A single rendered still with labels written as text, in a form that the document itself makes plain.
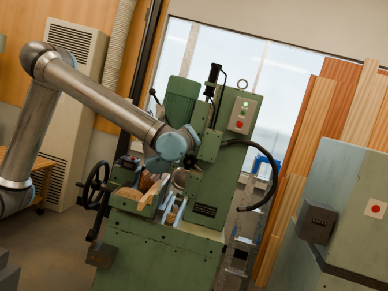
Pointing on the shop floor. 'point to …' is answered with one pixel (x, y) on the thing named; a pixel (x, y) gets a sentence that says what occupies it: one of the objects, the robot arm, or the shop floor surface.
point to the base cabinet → (153, 266)
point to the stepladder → (242, 226)
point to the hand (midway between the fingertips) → (149, 112)
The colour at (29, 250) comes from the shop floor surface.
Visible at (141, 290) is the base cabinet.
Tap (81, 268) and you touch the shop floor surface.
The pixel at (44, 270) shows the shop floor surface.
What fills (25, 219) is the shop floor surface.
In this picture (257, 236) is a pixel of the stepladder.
